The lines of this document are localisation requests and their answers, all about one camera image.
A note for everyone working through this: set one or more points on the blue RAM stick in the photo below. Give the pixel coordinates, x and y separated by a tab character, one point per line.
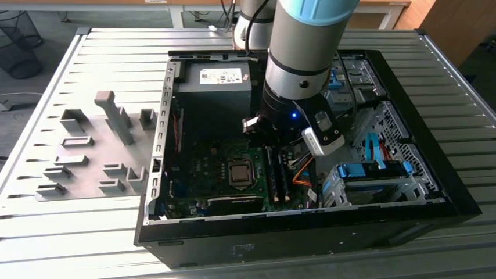
272	174

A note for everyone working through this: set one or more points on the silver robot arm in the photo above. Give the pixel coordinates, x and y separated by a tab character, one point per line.
305	43

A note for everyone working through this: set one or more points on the silver CPU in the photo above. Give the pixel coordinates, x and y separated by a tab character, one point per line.
240	173

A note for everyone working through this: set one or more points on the grey power supply unit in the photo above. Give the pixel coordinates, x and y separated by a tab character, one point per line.
216	84

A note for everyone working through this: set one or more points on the green motherboard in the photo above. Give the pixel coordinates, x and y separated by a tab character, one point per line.
201	174

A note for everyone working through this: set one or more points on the hard disk in blue carrier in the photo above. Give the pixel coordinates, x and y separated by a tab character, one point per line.
354	170

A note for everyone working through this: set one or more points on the metal drive cage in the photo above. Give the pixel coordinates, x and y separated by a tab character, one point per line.
368	75

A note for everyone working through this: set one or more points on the black graphics card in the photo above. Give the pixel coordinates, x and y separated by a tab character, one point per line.
232	203

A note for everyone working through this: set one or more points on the black PC case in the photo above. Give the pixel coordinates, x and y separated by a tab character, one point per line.
270	241

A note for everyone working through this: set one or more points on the white framed wooden desk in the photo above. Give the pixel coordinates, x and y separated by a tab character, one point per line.
386	19

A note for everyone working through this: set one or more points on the grey parts rack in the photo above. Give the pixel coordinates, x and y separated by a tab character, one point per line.
96	151

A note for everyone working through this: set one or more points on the wooden cabinet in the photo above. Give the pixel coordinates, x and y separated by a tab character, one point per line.
457	29

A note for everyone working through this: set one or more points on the black mesh waste basket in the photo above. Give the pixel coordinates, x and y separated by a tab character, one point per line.
18	43

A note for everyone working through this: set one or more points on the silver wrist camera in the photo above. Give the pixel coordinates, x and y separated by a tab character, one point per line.
321	145

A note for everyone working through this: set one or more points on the blue drive bay bracket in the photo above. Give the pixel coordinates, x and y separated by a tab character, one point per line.
337	80

